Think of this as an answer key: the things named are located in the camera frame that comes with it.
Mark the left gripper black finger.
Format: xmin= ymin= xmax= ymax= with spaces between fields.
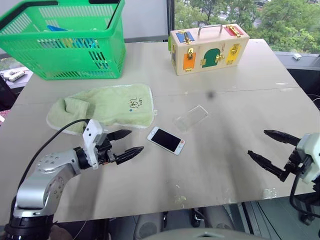
xmin=107 ymin=129 xmax=133 ymax=142
xmin=115 ymin=146 xmax=145 ymax=166

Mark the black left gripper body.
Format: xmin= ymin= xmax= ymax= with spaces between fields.
xmin=94 ymin=133 xmax=119 ymax=166

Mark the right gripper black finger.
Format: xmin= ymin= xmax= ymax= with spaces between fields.
xmin=263 ymin=129 xmax=301 ymax=146
xmin=247 ymin=149 xmax=289 ymax=183

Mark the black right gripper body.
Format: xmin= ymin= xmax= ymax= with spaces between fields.
xmin=283 ymin=147 xmax=311 ymax=182

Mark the white smartphone with black screen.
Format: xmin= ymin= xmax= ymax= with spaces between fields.
xmin=146 ymin=126 xmax=186 ymax=156

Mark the clear plastic phone case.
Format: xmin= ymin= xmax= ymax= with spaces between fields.
xmin=173 ymin=105 xmax=210 ymax=133

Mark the light green towel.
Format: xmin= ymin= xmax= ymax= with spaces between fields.
xmin=46 ymin=83 xmax=159 ymax=136

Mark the grey rounded housing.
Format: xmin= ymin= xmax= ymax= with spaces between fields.
xmin=136 ymin=212 xmax=166 ymax=240

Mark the green plastic shopping basket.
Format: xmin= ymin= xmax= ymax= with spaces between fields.
xmin=0 ymin=0 xmax=127 ymax=81

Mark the white power strip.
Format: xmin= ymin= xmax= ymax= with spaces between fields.
xmin=0 ymin=69 xmax=27 ymax=82

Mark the wooden lock box with latches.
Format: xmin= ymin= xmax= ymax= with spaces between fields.
xmin=167 ymin=23 xmax=251 ymax=77

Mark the blue flat packet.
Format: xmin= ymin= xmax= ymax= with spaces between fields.
xmin=45 ymin=24 xmax=71 ymax=33

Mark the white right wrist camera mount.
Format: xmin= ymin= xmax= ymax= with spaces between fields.
xmin=296 ymin=132 xmax=320 ymax=185

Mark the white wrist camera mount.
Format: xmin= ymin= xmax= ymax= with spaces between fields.
xmin=82 ymin=119 xmax=105 ymax=171
xmin=296 ymin=132 xmax=320 ymax=185

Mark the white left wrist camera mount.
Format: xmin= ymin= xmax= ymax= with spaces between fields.
xmin=82 ymin=119 xmax=105 ymax=171

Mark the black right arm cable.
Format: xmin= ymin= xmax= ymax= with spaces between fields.
xmin=289 ymin=159 xmax=320 ymax=219

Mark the dark window frame post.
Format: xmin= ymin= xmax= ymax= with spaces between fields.
xmin=165 ymin=0 xmax=176 ymax=38

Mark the black basket handle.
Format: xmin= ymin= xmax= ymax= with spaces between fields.
xmin=0 ymin=0 xmax=59 ymax=21
xmin=88 ymin=0 xmax=121 ymax=30

